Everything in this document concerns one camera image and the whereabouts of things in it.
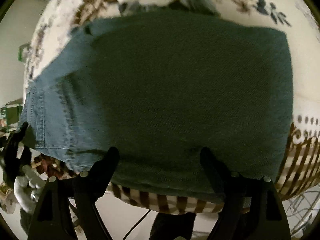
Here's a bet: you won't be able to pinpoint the black cable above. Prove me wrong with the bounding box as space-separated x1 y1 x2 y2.
122 208 152 240

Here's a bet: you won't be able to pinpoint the floral cream bedspread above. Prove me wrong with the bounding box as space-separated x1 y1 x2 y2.
23 0 320 145

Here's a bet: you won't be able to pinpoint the brown checkered bed skirt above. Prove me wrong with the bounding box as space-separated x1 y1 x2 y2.
105 115 319 215

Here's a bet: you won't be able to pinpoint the blue denim pants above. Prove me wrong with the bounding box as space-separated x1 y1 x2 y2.
21 4 293 201

